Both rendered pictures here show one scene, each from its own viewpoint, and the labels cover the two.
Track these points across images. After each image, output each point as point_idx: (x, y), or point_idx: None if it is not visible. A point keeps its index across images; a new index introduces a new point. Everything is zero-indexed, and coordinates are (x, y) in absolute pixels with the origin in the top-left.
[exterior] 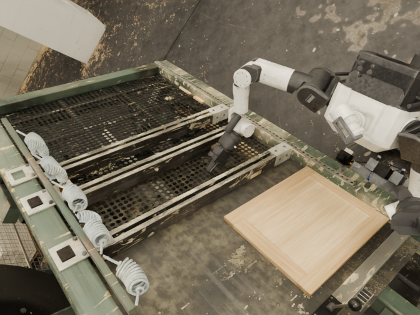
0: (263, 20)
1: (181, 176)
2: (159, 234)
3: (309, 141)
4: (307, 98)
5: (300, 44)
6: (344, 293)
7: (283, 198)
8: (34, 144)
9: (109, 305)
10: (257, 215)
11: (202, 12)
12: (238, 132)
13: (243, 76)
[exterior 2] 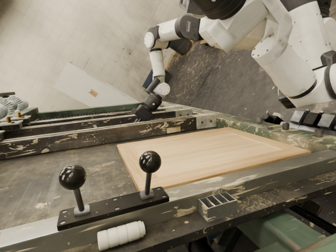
0: (238, 82)
1: None
2: (53, 153)
3: None
4: (186, 27)
5: (263, 87)
6: (184, 190)
7: (186, 139)
8: (13, 97)
9: None
10: (148, 145)
11: (203, 89)
12: (156, 92)
13: (148, 37)
